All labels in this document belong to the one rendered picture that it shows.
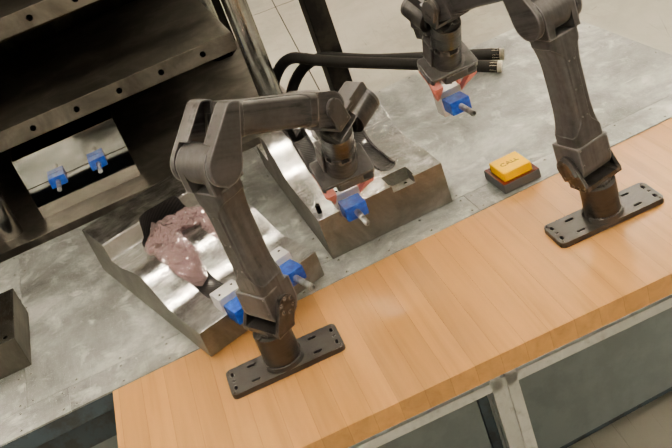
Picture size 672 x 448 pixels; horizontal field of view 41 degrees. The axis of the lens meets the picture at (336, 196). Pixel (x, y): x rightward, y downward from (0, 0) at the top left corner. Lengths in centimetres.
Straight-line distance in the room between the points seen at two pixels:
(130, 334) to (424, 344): 60
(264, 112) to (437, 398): 50
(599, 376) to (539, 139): 59
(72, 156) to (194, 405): 102
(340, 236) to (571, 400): 74
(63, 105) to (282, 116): 104
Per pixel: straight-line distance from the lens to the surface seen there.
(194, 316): 161
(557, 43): 144
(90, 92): 233
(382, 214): 170
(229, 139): 129
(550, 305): 145
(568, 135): 151
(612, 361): 216
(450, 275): 156
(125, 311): 184
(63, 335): 187
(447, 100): 180
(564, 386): 212
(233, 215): 133
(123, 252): 188
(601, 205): 156
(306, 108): 142
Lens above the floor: 171
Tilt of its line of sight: 29 degrees down
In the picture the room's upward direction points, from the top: 20 degrees counter-clockwise
